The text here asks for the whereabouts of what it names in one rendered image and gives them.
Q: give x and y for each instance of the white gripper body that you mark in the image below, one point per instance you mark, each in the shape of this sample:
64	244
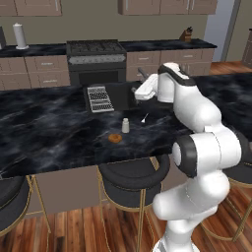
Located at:
146	89

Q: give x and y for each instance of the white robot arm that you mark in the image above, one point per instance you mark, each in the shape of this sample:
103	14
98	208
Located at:
200	111

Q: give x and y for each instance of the white shaker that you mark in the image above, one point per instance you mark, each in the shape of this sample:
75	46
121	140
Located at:
125	126

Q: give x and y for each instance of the grey tap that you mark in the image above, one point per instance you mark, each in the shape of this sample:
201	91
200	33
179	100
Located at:
142	73

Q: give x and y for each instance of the black sink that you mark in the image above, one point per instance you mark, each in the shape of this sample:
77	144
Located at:
123	95

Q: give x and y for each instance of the small white utensil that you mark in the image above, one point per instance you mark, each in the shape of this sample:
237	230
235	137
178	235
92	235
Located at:
144	118

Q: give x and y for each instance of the beige base cupboards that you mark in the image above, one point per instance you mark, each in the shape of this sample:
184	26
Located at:
36	72
170	59

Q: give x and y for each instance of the black stove with oven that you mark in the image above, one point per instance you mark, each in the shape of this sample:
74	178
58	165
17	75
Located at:
95	62

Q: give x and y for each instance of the brown doughnut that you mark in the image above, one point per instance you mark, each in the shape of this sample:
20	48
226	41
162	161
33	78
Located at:
115	138

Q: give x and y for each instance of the wooden knife block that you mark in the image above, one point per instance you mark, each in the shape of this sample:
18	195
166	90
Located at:
186	34

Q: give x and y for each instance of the black stool with gold legs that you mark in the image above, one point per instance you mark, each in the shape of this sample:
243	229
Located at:
133	182
13	200
241	177

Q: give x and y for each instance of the white paper towel roll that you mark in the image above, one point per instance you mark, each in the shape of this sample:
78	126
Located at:
19	35

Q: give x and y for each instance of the dark grey appliance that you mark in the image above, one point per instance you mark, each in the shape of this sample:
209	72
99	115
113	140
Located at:
2	37

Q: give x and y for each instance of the beige wall cupboards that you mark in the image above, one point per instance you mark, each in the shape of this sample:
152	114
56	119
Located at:
167	6
31	7

